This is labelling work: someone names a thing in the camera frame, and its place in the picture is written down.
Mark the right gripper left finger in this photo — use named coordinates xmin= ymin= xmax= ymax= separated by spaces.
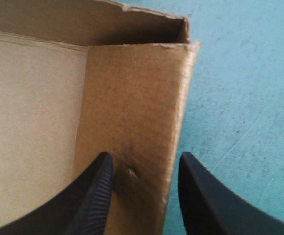
xmin=0 ymin=151 xmax=115 ymax=235

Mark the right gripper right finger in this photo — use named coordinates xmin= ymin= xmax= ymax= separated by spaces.
xmin=178 ymin=151 xmax=284 ymax=235

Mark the brown cardboard box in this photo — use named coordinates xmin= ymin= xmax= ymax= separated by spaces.
xmin=0 ymin=0 xmax=201 ymax=235

